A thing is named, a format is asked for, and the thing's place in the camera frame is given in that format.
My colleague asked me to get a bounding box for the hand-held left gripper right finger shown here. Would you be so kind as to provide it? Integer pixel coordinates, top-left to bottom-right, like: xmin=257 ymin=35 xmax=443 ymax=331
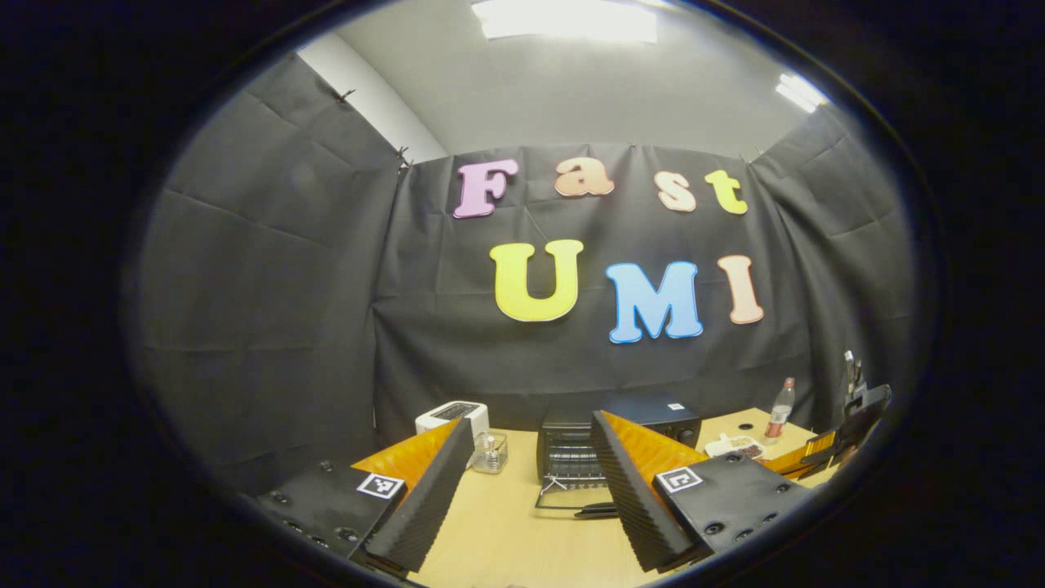
xmin=589 ymin=410 xmax=817 ymax=572

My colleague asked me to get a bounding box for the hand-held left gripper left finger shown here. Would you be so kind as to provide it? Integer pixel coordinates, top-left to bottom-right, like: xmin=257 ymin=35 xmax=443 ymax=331
xmin=245 ymin=416 xmax=476 ymax=577

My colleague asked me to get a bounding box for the black electric oven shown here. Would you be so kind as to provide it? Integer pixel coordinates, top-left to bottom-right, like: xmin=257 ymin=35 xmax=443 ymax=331
xmin=535 ymin=392 xmax=703 ymax=519

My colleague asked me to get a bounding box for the clear plastic bottle red label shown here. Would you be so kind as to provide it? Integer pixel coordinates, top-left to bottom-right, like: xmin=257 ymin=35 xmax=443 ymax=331
xmin=765 ymin=377 xmax=796 ymax=446

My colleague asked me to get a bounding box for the white divided plate with beans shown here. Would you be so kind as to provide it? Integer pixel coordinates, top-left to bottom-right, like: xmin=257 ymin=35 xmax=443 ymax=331
xmin=704 ymin=434 xmax=767 ymax=461

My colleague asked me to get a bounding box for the clear glass holder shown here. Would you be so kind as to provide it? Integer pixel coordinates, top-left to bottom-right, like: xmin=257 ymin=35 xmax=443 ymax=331
xmin=472 ymin=430 xmax=509 ymax=474

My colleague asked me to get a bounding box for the white toaster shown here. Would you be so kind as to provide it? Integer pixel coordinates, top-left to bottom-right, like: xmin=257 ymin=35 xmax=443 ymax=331
xmin=415 ymin=400 xmax=491 ymax=438

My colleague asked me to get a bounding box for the black backdrop cloth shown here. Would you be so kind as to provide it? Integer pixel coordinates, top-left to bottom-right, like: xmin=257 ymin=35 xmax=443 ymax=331
xmin=122 ymin=53 xmax=919 ymax=495

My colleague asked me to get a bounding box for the ceiling light panel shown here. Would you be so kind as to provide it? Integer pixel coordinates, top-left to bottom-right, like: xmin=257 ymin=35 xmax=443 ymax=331
xmin=776 ymin=73 xmax=827 ymax=114
xmin=472 ymin=0 xmax=659 ymax=43

